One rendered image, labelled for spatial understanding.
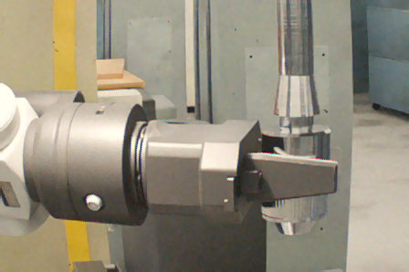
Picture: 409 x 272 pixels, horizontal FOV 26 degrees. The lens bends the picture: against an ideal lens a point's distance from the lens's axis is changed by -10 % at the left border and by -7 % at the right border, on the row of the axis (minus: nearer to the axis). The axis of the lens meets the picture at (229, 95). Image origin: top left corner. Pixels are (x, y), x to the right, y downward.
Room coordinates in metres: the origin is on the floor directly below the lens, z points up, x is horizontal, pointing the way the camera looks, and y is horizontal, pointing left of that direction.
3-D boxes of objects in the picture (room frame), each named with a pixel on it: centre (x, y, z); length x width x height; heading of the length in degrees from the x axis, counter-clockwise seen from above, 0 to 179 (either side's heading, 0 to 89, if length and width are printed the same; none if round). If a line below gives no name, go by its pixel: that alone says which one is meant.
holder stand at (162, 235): (1.02, 0.05, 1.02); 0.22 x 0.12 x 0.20; 17
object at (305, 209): (0.62, -0.04, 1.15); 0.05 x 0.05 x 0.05
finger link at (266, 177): (0.59, -0.04, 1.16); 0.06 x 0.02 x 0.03; 81
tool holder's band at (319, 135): (0.62, -0.04, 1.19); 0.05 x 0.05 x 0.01
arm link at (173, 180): (0.64, 0.05, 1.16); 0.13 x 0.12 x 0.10; 171
